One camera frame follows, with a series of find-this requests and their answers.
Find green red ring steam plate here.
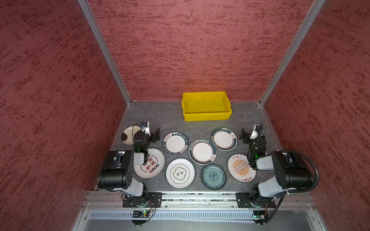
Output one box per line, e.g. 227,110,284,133
211,128,238,151

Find right circuit board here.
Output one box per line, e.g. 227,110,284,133
253,210,268,220

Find white plate orange sunburst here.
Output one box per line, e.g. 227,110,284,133
227,154,257,183

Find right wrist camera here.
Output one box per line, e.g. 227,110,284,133
250,124,260,140

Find left circuit board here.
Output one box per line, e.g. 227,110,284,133
132,210,151,219

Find aluminium rail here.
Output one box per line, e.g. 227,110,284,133
82,190,317,210

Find teal patterned small plate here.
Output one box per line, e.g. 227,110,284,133
201,164,226,190

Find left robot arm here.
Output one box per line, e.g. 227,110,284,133
97,127,161,202

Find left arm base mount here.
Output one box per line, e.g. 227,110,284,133
122,192,163,208

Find cream plate black blotches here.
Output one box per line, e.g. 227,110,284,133
121,125,142,145

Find corner aluminium post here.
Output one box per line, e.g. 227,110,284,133
259,0,326,107
78,0,132,106

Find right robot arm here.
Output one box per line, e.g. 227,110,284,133
240,124,320,201

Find white slotted cable duct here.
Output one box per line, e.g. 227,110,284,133
89,210,253,221

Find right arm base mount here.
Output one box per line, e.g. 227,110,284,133
235,193,276,208

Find right corner aluminium post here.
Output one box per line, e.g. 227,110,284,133
259,0,326,107

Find green rim HAO WEI plate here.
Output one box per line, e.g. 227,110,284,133
163,131,189,155

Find white plate flower outline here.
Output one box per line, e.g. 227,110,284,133
166,158,195,189

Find circuit board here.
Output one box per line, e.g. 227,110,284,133
253,210,268,220
132,210,151,219

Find yellow plastic bin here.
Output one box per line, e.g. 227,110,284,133
182,91,232,122

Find white plate red characters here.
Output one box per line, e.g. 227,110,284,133
134,148,166,179

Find left corner aluminium post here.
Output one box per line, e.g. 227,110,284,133
78,0,132,106

